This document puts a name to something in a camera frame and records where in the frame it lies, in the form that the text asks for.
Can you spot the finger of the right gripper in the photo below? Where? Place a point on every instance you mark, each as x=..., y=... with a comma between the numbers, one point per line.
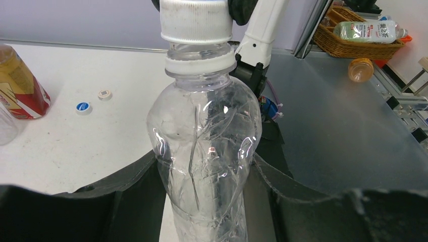
x=156, y=4
x=241, y=10

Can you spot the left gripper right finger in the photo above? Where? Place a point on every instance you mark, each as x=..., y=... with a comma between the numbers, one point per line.
x=278, y=208

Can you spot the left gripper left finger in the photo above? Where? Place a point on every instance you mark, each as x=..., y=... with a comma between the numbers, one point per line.
x=127, y=205

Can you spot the blue white bottle cap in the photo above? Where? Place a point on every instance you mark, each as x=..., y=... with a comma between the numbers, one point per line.
x=195, y=22

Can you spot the clear plastic bottle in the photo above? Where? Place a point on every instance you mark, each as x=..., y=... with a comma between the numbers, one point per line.
x=204, y=129

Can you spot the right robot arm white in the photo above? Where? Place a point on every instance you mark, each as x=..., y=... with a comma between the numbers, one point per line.
x=253, y=54

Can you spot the beige bottle cap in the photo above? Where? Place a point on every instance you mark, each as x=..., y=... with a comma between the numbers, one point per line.
x=104, y=95

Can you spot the green tea bottle in basket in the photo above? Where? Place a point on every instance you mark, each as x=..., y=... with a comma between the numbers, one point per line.
x=381, y=32

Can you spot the orange bottle lying down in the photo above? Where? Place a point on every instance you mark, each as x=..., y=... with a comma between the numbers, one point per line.
x=360, y=70

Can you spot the clear empty bottle upright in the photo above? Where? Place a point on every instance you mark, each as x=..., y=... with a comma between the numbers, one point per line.
x=9, y=130

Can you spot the tea bottle red label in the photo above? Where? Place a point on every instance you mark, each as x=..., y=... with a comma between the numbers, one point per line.
x=21, y=93

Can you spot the wicker basket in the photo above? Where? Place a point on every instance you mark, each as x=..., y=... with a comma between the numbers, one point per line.
x=337, y=47

